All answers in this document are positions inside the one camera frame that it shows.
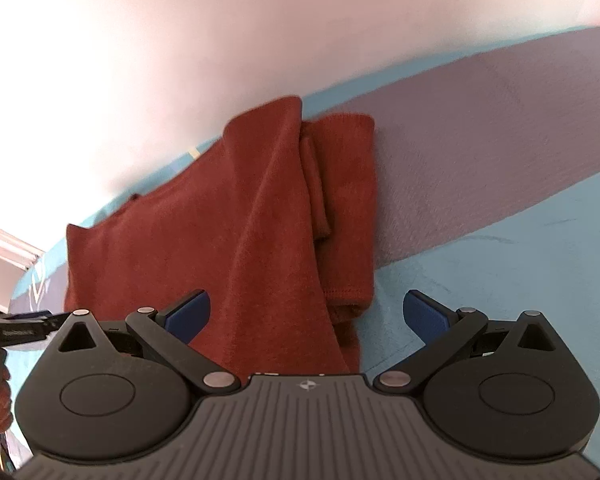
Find dark red knit sweater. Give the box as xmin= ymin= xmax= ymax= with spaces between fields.
xmin=65 ymin=96 xmax=377 ymax=378

